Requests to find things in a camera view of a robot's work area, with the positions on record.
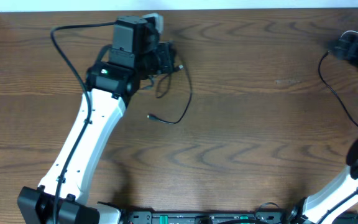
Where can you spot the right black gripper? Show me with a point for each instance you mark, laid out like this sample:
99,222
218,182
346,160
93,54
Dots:
354,54

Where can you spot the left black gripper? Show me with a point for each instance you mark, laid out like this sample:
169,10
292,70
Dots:
168,55

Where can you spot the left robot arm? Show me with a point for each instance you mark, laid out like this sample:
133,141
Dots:
135,54

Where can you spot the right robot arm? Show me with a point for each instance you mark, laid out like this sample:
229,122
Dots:
341,193

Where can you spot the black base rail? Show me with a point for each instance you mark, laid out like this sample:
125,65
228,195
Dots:
147,217

